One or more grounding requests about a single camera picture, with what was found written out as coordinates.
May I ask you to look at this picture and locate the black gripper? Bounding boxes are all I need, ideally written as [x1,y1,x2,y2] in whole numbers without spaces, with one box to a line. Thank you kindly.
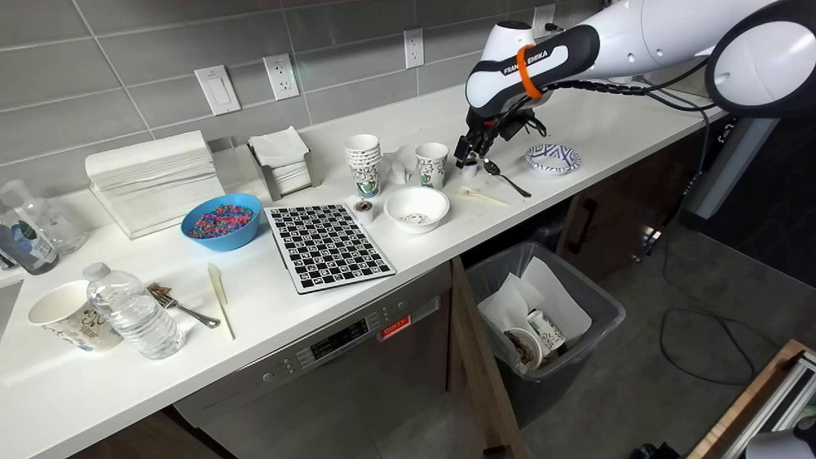
[450,105,548,175]

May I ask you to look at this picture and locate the discarded paper cup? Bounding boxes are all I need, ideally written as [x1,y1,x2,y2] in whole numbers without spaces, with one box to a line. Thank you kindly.
[505,326,548,374]

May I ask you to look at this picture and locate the silver metal spoon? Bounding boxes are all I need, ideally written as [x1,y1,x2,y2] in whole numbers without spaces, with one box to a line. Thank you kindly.
[481,160,534,202]

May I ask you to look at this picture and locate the blue patterned paper plate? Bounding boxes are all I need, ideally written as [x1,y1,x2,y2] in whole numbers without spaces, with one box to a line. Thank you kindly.
[522,141,587,178]

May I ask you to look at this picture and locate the silver fork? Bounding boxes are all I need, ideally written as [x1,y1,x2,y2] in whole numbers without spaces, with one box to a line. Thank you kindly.
[144,281,225,331]

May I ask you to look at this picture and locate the large floral paper cup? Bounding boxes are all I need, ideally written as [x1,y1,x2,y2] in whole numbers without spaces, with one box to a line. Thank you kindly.
[26,279,125,355]

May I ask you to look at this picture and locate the open cabinet door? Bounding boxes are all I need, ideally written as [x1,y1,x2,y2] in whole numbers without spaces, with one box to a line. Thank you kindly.
[445,258,532,459]

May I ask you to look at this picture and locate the white wall outlet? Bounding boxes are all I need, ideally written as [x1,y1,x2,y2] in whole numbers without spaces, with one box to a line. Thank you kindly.
[529,3,557,38]
[401,25,426,72]
[260,52,301,101]

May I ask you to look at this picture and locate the blue bowl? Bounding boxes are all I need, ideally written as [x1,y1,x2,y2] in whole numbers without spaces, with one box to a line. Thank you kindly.
[177,192,267,254]

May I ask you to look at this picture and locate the white wall switch plate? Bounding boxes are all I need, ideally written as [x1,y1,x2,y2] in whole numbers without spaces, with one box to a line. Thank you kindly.
[190,62,242,117]

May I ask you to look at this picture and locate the glass jar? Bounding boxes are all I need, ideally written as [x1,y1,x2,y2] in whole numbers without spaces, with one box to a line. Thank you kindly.
[81,261,185,361]

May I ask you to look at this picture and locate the wooden frame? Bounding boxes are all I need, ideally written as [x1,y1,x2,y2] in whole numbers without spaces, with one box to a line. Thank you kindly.
[685,336,816,459]

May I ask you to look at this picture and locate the white ceramic bowl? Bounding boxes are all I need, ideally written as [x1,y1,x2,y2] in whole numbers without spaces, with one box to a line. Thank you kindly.
[385,184,450,235]

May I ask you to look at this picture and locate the steel dishwasher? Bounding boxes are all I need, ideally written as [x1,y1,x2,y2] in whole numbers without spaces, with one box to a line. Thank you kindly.
[172,263,454,459]

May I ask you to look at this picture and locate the brown cabinet with black handle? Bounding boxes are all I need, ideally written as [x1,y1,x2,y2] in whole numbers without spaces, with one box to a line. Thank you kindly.
[556,111,737,284]

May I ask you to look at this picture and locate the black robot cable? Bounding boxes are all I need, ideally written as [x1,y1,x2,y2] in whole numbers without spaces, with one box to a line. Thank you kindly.
[542,75,717,111]

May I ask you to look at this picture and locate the black floor cable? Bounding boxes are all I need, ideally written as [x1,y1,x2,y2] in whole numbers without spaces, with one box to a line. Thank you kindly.
[658,245,760,389]

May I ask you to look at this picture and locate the clear plastic bottle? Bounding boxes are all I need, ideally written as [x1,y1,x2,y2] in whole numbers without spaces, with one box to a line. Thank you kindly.
[0,207,61,279]

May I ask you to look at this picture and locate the grey trash bin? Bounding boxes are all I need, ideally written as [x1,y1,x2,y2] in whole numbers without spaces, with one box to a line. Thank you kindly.
[463,239,630,429]

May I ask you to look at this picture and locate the clear plastic container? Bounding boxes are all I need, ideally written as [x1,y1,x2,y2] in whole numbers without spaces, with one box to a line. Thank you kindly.
[0,175,91,254]

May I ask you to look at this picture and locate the black dotted pod tray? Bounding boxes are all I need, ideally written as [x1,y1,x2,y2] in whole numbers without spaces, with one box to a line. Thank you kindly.
[262,199,397,299]

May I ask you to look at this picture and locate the grey napkin dispenser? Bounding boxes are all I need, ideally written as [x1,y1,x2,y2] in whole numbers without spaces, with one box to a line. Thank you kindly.
[245,124,316,202]

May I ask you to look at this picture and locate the wooden stick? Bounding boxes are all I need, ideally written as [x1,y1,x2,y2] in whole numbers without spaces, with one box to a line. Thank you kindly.
[207,261,240,342]

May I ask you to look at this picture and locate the white waste paper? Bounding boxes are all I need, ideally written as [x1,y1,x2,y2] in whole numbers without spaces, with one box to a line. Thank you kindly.
[477,254,593,355]

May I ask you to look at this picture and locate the colourful candy pile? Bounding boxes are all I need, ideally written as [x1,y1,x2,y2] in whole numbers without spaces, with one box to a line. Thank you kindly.
[188,205,254,239]

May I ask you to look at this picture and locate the cream plastic spoon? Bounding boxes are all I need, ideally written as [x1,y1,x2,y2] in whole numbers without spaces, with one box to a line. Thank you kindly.
[448,185,513,210]

